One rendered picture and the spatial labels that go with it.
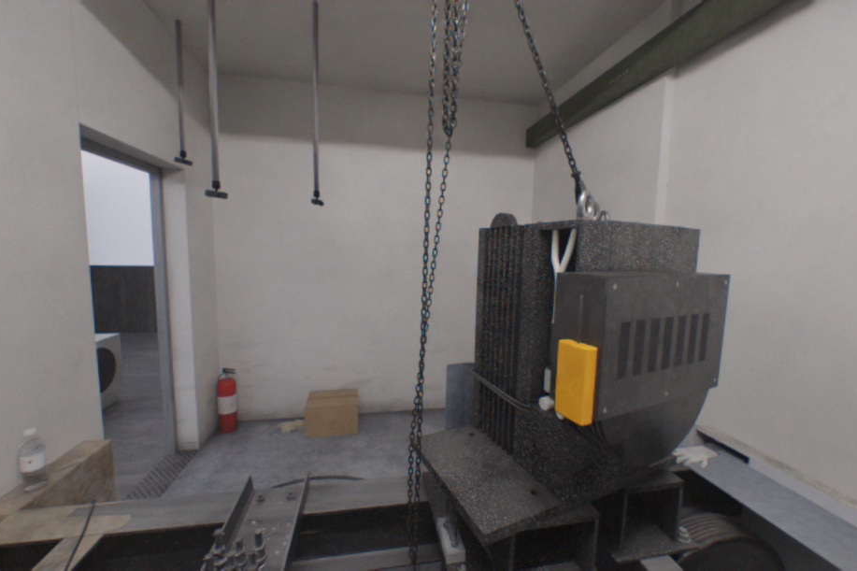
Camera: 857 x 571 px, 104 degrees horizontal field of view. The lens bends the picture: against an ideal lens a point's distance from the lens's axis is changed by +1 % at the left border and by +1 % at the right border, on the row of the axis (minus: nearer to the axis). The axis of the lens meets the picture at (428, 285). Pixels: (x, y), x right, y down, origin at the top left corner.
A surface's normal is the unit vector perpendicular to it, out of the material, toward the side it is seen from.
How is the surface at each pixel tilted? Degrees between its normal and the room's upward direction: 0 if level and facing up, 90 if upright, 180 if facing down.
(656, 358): 90
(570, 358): 90
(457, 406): 90
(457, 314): 90
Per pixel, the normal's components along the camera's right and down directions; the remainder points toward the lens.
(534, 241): -0.90, 0.03
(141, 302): 0.18, 0.11
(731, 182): -0.98, 0.00
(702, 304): 0.43, 0.11
